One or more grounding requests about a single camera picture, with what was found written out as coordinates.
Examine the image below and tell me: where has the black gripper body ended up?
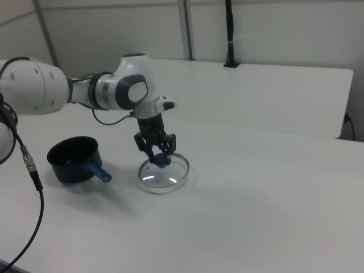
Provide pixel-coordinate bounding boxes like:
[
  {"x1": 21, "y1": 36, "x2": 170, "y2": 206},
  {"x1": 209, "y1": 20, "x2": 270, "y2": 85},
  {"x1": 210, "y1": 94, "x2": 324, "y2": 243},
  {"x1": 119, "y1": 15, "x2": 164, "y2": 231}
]
[{"x1": 136, "y1": 113, "x2": 167, "y2": 140}]

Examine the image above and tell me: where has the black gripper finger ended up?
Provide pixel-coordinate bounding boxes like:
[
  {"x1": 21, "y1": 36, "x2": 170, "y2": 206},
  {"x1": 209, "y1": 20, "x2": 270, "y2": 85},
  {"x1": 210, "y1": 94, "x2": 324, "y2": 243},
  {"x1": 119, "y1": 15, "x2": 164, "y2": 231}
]
[
  {"x1": 133, "y1": 132, "x2": 156, "y2": 165},
  {"x1": 158, "y1": 133, "x2": 177, "y2": 167}
]

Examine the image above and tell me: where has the glass lid with blue knob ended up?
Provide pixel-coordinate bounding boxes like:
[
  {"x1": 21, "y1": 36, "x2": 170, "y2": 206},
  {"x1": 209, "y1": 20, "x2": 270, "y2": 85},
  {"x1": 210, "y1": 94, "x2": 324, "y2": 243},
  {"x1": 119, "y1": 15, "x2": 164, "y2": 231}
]
[{"x1": 138, "y1": 152, "x2": 191, "y2": 195}]

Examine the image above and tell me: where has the dark blue saucepan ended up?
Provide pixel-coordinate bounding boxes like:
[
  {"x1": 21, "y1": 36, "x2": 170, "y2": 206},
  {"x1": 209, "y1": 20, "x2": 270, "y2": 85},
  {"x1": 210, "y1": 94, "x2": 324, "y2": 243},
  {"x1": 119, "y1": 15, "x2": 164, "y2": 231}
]
[{"x1": 47, "y1": 136, "x2": 113, "y2": 184}]

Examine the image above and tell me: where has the black pole with clamp base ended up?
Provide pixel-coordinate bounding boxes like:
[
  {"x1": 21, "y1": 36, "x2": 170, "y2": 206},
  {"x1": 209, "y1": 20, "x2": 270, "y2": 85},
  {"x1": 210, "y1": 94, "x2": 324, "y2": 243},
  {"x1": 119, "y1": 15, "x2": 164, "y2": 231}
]
[{"x1": 223, "y1": 0, "x2": 241, "y2": 69}]

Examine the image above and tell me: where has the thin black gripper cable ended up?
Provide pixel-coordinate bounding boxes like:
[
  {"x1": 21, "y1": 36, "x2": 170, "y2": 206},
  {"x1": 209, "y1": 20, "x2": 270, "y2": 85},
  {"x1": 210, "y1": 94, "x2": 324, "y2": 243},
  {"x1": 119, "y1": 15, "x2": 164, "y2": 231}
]
[{"x1": 91, "y1": 107, "x2": 136, "y2": 126}]

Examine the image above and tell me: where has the grey metal frame post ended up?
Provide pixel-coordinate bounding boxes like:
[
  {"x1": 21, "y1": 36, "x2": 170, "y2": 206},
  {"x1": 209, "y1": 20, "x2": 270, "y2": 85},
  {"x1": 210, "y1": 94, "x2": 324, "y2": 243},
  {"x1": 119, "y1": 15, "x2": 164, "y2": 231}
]
[
  {"x1": 177, "y1": 0, "x2": 197, "y2": 61},
  {"x1": 32, "y1": 0, "x2": 62, "y2": 69}
]

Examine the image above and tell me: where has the thick black cable with connector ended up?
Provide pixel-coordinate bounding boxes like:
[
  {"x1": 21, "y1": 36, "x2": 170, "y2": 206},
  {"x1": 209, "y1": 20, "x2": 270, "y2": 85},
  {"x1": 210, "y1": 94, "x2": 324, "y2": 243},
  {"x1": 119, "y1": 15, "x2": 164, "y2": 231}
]
[{"x1": 0, "y1": 92, "x2": 45, "y2": 270}]

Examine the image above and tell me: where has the black cable with blue plug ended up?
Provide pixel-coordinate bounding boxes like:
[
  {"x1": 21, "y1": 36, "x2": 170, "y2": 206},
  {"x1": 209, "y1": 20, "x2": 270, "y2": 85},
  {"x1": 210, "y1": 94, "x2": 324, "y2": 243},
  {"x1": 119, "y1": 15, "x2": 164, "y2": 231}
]
[{"x1": 344, "y1": 113, "x2": 357, "y2": 140}]

